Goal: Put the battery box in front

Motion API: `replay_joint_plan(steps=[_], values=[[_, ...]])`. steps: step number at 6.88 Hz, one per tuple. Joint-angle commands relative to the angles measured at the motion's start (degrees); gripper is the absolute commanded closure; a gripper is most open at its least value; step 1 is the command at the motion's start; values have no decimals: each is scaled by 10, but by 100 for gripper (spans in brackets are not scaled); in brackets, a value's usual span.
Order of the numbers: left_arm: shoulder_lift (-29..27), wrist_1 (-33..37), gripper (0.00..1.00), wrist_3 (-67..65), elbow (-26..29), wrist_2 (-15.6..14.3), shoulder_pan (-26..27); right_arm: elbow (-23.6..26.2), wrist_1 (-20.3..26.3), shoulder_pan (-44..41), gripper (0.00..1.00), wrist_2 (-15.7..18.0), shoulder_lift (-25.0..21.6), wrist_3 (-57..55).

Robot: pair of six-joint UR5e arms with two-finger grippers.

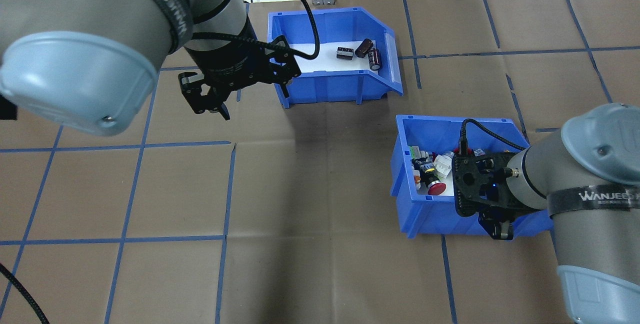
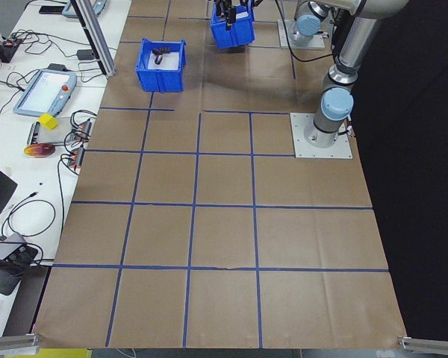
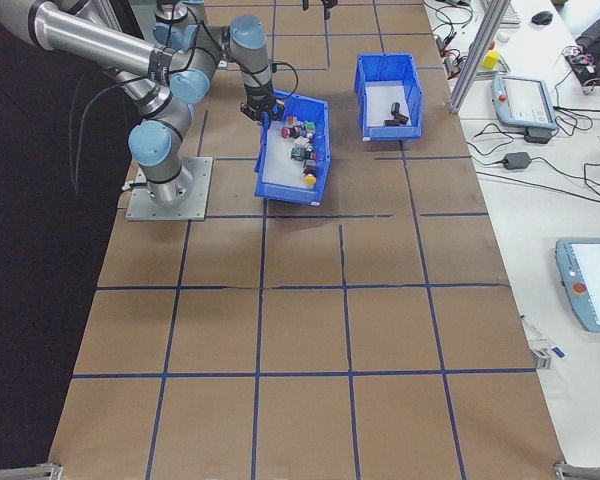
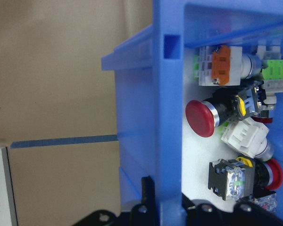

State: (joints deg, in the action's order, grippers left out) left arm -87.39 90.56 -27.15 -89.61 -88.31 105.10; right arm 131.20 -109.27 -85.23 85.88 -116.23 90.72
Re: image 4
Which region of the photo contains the blue push-button storage bin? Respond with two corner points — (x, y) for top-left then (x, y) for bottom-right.
(100, 0), (283, 226)

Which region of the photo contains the black block red button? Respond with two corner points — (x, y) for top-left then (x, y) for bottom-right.
(208, 157), (283, 202)

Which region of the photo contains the orange white switch block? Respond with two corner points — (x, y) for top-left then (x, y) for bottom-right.
(193, 44), (262, 87)

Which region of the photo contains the red mushroom push button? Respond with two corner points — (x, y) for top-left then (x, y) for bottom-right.
(185, 80), (267, 139)

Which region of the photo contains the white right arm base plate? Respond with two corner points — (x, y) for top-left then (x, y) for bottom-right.
(0, 141), (19, 226)

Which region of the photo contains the green white switch block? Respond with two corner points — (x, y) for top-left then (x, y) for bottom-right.
(251, 39), (283, 124)

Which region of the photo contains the pile of push-button switches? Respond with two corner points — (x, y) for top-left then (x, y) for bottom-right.
(180, 44), (278, 208)

